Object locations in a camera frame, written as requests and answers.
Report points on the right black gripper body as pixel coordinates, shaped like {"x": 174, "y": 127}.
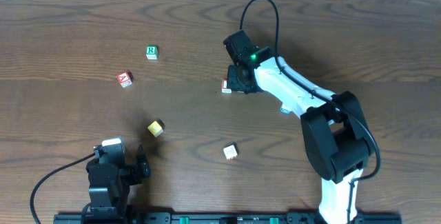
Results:
{"x": 231, "y": 80}

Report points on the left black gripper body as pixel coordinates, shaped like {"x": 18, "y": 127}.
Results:
{"x": 130, "y": 173}

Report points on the red letter I block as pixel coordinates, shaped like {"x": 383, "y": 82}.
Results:
{"x": 224, "y": 88}

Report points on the red letter A block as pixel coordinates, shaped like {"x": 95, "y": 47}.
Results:
{"x": 124, "y": 79}

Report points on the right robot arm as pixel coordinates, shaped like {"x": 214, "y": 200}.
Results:
{"x": 337, "y": 141}

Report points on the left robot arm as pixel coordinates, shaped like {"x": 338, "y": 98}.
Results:
{"x": 109, "y": 201}

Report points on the yellow wooden block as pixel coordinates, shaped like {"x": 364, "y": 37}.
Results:
{"x": 156, "y": 128}

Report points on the blue-sided picture block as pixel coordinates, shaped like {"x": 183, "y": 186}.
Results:
{"x": 285, "y": 109}

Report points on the white red-print block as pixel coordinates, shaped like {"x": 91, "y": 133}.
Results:
{"x": 230, "y": 152}

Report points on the green letter R block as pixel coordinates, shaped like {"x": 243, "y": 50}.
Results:
{"x": 151, "y": 52}

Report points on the black mounting rail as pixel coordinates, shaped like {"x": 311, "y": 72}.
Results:
{"x": 167, "y": 218}

